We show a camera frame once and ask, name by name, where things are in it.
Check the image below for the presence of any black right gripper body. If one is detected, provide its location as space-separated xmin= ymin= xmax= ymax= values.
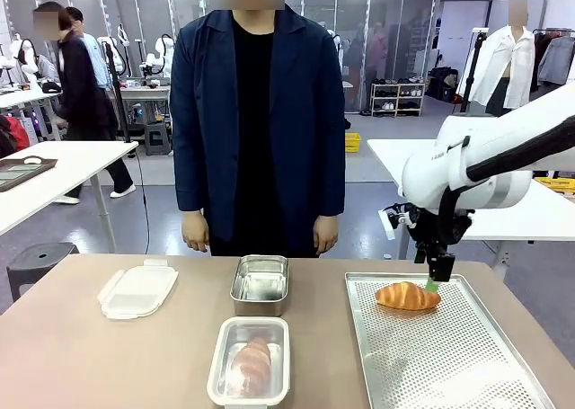
xmin=405 ymin=204 xmax=473 ymax=256

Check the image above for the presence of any golden brown croissant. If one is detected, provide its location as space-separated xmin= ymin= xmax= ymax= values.
xmin=374 ymin=280 xmax=443 ymax=313

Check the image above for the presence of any clear plastic clip lid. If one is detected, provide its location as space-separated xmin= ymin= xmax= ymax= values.
xmin=96 ymin=257 xmax=180 ymax=322
xmin=206 ymin=316 xmax=293 ymax=400

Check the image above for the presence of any golden brown bread roll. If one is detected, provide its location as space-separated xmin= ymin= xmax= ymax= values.
xmin=230 ymin=335 xmax=274 ymax=395

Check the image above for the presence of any navy sleeved left forearm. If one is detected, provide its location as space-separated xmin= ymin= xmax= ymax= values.
xmin=313 ymin=143 xmax=347 ymax=219

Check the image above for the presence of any navy sleeved right forearm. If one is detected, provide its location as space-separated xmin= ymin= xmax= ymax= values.
xmin=172 ymin=143 xmax=208 ymax=215

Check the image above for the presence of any stainless steel rectangular container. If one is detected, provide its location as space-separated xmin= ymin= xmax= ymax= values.
xmin=206 ymin=316 xmax=293 ymax=406
xmin=229 ymin=253 xmax=290 ymax=317

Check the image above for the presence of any person's left hand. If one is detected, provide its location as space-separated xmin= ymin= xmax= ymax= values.
xmin=312 ymin=215 xmax=340 ymax=256

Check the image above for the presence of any person's right hand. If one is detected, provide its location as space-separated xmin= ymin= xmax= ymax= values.
xmin=181 ymin=210 xmax=211 ymax=253

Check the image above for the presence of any large white work table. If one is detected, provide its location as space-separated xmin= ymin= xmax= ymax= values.
xmin=367 ymin=138 xmax=575 ymax=278

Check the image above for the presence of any perforated metal baking tray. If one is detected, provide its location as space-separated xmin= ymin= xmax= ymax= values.
xmin=344 ymin=271 xmax=557 ymax=409

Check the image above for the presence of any yellow flat crate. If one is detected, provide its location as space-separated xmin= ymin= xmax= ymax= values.
xmin=533 ymin=176 xmax=575 ymax=198

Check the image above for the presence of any wooden shoe rack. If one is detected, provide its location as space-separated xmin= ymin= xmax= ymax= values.
xmin=369 ymin=81 xmax=428 ymax=119

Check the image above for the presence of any black bag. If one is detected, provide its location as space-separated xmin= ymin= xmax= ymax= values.
xmin=428 ymin=66 xmax=460 ymax=103

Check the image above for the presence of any black tripod pole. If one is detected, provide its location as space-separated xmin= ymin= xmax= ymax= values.
xmin=459 ymin=28 xmax=490 ymax=116

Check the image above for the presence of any person in pink top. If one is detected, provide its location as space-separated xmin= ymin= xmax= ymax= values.
xmin=365 ymin=21 xmax=390 ymax=83

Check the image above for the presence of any clothes rack with garments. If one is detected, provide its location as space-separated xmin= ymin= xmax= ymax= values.
xmin=529 ymin=28 xmax=575 ymax=100

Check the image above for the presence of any person in navy coat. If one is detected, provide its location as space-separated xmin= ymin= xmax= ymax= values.
xmin=169 ymin=0 xmax=348 ymax=258

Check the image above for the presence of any grey step stool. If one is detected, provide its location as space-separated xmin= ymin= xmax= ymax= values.
xmin=144 ymin=122 xmax=174 ymax=156

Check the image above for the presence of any white side table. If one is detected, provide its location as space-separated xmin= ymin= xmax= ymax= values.
xmin=0 ymin=139 xmax=139 ymax=253

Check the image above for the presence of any person in dark jacket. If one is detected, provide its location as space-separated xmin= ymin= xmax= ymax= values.
xmin=32 ymin=1 xmax=137 ymax=205

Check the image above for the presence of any black round stool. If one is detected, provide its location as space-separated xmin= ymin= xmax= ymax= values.
xmin=5 ymin=242 xmax=81 ymax=303

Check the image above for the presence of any person in light blue shirt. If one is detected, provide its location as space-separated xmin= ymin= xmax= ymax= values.
xmin=65 ymin=5 xmax=113 ymax=92

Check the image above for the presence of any brown tray with papers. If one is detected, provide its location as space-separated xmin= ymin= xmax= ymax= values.
xmin=0 ymin=156 xmax=59 ymax=193

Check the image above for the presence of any seated person in grey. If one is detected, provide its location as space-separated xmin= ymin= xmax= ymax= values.
xmin=37 ymin=53 xmax=62 ymax=84

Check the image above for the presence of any white background desk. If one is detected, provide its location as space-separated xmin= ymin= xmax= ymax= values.
xmin=0 ymin=81 xmax=68 ymax=143

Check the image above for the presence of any red backpack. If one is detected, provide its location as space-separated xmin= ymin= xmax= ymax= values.
xmin=0 ymin=113 xmax=31 ymax=159

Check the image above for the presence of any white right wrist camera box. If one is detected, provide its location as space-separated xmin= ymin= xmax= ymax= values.
xmin=377 ymin=203 xmax=421 ymax=241

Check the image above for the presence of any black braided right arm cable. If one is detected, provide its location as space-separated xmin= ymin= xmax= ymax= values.
xmin=437 ymin=115 xmax=575 ymax=249

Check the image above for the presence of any black camera stand pole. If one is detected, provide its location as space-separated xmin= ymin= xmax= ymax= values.
xmin=101 ymin=40 xmax=135 ymax=144

